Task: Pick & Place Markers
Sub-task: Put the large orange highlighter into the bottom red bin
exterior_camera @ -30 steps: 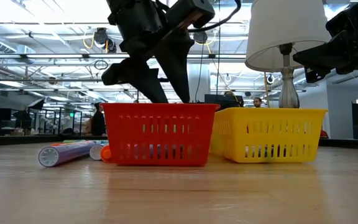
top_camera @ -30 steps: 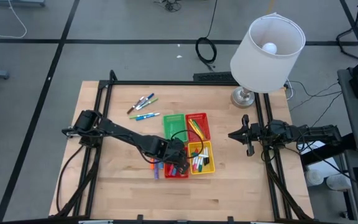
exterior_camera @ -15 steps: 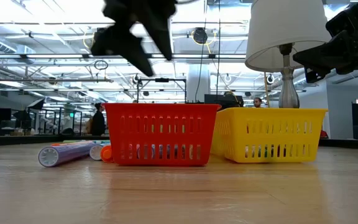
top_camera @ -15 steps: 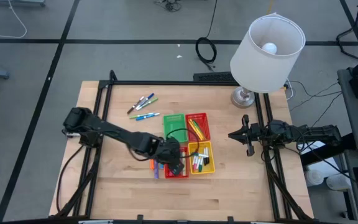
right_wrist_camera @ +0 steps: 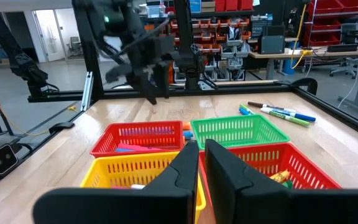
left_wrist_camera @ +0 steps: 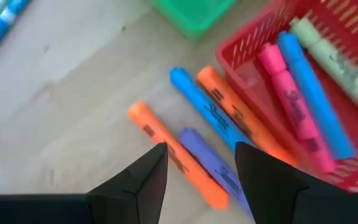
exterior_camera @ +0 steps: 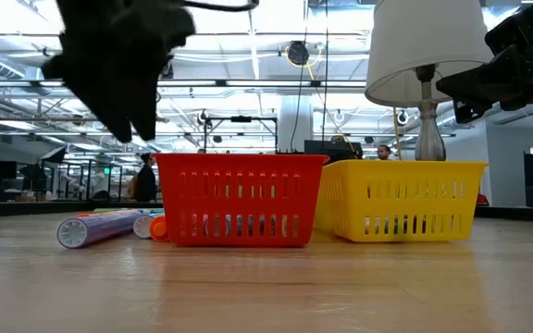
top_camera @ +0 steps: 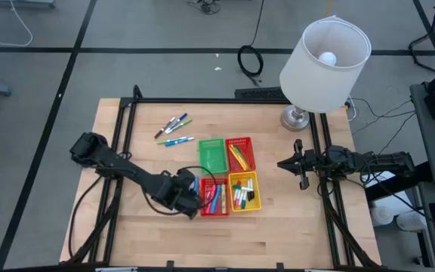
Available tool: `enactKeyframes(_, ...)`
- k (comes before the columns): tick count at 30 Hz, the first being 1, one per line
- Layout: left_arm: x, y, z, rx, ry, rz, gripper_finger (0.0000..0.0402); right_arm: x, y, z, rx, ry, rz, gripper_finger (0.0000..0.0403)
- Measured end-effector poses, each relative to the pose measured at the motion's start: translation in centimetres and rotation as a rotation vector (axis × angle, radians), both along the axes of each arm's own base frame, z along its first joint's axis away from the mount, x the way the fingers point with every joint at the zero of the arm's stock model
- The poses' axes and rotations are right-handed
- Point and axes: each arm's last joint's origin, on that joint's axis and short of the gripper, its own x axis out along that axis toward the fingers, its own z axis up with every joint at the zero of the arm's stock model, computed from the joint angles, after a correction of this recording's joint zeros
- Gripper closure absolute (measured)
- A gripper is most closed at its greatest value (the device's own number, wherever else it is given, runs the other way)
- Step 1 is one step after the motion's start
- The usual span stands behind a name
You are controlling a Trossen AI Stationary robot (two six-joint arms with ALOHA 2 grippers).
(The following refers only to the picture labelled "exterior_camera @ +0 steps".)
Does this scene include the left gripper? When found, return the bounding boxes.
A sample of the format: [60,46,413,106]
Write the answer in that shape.
[42,0,198,143]

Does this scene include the blue highlighter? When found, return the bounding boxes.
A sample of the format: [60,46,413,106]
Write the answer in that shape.
[132,214,155,241]

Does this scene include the orange highlighter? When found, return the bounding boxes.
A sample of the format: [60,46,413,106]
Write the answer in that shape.
[149,215,171,243]

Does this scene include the purple highlighter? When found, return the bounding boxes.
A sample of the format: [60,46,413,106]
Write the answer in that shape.
[56,210,143,250]

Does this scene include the table lamp white shade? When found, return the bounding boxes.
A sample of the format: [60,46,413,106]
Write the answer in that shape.
[364,0,497,162]

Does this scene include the red plastic basket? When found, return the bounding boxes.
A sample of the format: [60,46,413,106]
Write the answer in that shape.
[152,153,331,247]

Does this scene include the yellow plastic basket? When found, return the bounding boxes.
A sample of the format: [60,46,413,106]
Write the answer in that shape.
[313,159,490,243]

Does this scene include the yellow hanging cable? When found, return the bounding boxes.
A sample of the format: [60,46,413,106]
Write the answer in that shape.
[390,106,403,161]

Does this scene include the black gantry frame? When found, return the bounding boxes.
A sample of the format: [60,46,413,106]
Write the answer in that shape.
[203,115,279,156]

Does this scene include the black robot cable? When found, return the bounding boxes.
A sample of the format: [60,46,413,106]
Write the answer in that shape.
[178,0,261,14]

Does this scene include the black ceiling cable reel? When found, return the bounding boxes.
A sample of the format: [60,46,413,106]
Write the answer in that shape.
[286,40,312,68]

